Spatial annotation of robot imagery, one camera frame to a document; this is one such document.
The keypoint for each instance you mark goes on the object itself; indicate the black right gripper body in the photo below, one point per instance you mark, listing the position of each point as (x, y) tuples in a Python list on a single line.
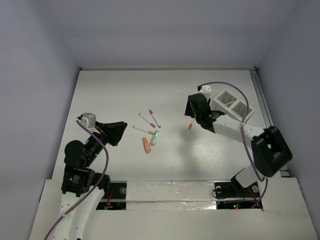
[(190, 111)]

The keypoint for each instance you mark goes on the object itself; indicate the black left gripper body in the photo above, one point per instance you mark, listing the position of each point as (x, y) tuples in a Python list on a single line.
[(105, 132)]

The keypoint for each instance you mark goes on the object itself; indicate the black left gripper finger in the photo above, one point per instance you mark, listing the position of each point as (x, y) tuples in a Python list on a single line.
[(115, 133), (119, 124)]

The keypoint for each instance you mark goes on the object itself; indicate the orange capped white marker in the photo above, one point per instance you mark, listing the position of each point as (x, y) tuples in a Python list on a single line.
[(191, 124)]

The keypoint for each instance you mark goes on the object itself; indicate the peach capped white marker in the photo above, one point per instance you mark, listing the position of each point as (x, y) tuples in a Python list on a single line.
[(143, 130)]

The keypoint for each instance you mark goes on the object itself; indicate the purple capped white marker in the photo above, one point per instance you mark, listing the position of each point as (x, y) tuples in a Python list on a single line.
[(147, 120)]

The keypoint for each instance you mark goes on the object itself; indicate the orange highlighter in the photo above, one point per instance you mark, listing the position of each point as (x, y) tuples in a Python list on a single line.
[(146, 145)]

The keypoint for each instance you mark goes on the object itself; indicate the magenta capped white marker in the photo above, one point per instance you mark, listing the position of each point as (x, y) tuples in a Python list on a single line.
[(153, 117)]

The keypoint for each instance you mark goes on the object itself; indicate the green translucent highlighter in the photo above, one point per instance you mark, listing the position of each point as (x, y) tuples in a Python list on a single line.
[(154, 138)]

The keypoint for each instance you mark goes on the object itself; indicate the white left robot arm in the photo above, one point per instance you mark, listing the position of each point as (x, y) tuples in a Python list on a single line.
[(82, 188)]

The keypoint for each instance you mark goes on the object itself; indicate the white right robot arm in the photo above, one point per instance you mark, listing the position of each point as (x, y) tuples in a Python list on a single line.
[(243, 181)]

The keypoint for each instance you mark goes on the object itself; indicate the white slotted organizer box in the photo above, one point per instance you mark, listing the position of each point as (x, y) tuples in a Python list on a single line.
[(232, 106)]

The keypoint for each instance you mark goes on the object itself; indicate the white front platform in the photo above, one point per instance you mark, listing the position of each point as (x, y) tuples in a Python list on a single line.
[(175, 210)]

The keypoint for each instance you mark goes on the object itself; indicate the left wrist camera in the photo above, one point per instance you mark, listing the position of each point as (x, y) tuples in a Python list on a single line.
[(88, 120)]

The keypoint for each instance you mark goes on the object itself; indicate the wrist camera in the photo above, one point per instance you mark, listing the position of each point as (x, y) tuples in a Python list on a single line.
[(88, 120), (204, 89)]

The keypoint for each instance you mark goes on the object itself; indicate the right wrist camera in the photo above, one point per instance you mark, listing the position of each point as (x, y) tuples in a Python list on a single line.
[(204, 89)]

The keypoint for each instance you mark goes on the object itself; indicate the aluminium rail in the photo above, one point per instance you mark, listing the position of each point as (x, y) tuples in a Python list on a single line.
[(262, 100)]

